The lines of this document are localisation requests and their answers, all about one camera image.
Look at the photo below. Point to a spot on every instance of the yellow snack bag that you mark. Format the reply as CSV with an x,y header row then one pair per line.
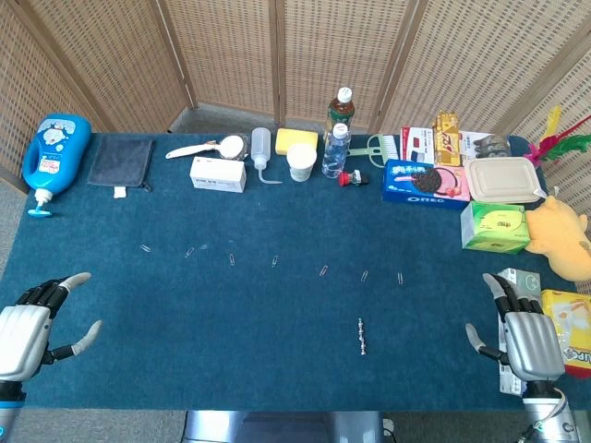
x,y
572,323

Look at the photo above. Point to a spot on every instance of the red emergency push button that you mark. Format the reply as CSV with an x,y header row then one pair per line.
x,y
345,179

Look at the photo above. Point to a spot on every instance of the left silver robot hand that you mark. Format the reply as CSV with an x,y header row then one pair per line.
x,y
23,337

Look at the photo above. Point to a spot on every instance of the blue carpet table cover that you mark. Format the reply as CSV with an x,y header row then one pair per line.
x,y
369,240

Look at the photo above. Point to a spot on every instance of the yellow snack box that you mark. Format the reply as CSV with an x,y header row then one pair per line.
x,y
447,143

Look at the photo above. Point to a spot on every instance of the clear water bottle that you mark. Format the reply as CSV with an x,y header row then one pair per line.
x,y
335,157

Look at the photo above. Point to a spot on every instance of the yellow plush toy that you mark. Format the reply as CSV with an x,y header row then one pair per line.
x,y
558,235

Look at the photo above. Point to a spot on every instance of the red white blue box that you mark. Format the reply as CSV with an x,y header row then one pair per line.
x,y
418,143

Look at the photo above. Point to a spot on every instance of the white paper cup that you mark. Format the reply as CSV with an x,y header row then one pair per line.
x,y
301,161

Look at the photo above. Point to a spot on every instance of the green tissue box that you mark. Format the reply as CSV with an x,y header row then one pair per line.
x,y
494,228

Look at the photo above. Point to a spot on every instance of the yellow sponge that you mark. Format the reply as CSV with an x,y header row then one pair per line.
x,y
295,138

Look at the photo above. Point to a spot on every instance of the light green hand brush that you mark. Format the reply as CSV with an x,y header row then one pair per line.
x,y
376,147

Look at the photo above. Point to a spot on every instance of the pastel pocket tissue multipack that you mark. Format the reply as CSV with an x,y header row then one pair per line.
x,y
524,279

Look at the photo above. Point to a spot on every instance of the dark grey cloth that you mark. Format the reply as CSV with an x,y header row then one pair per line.
x,y
122,161

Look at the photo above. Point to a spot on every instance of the silver magnetic bead stick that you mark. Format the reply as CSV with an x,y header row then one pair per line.
x,y
363,336

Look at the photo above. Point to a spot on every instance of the blue detergent bottle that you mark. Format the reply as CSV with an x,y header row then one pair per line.
x,y
55,152

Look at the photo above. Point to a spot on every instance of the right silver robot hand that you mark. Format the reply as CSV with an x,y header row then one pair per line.
x,y
533,346

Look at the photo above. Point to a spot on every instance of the colourful feather toy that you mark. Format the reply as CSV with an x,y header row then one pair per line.
x,y
547,147

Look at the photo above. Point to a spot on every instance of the beige lidded food container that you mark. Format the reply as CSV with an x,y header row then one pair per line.
x,y
503,180

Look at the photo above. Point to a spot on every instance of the blue Oreo cookie box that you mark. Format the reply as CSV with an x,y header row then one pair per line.
x,y
415,184

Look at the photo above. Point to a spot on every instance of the green tea bottle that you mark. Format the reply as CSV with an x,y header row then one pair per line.
x,y
341,113

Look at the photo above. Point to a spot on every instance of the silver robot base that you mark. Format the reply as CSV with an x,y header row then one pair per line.
x,y
277,429

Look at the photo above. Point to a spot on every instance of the clear squeeze wash bottle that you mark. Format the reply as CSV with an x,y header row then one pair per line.
x,y
261,147

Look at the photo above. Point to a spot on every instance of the white cardboard box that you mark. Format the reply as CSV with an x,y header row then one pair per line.
x,y
217,175

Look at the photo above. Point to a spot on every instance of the wicker folding screen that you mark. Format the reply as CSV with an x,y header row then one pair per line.
x,y
231,46

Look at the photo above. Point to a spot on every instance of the white blister packet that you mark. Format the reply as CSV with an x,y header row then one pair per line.
x,y
485,145

